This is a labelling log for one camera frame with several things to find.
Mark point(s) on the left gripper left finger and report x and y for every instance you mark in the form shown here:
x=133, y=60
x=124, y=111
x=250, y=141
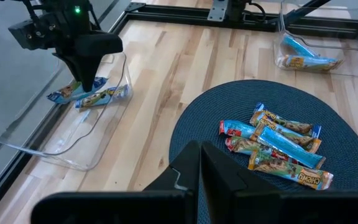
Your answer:
x=166, y=205

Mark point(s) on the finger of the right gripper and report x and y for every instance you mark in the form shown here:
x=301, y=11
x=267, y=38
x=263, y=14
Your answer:
x=68, y=62
x=95, y=45

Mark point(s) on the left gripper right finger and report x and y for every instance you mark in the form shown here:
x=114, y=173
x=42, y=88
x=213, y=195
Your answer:
x=244, y=205

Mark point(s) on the granola bar dark-blue-ended wrapper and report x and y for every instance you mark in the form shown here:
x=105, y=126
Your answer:
x=287, y=124
x=104, y=97
x=68, y=91

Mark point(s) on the granola bar red-ended wrapper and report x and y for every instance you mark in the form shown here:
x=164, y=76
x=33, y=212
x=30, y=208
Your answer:
x=236, y=128
x=247, y=145

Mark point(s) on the clear plastic bin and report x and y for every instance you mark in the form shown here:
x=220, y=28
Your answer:
x=353, y=59
x=57, y=140

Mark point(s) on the round dark blue woven placemat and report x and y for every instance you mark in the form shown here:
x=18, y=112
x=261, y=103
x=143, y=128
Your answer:
x=216, y=102

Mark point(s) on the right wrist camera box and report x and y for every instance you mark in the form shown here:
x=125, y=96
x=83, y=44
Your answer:
x=26, y=35

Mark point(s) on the grey metal corner bracket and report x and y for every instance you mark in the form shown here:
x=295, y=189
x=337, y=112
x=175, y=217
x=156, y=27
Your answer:
x=217, y=10

